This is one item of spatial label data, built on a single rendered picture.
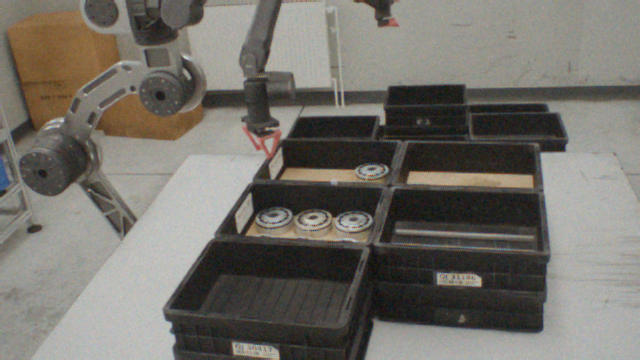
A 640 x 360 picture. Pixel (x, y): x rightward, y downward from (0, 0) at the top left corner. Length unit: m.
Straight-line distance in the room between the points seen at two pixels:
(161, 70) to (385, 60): 2.99
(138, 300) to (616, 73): 3.85
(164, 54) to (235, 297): 0.81
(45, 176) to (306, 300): 1.13
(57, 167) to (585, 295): 1.63
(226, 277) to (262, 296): 0.13
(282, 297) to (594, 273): 0.83
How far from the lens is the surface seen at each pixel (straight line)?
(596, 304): 1.84
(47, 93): 5.32
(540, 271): 1.62
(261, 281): 1.70
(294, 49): 4.87
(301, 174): 2.18
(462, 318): 1.70
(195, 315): 1.46
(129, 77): 2.27
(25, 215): 3.95
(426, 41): 4.87
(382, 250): 1.60
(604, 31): 4.96
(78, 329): 1.92
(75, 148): 2.43
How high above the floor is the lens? 1.80
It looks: 27 degrees down
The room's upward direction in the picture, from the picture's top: 6 degrees counter-clockwise
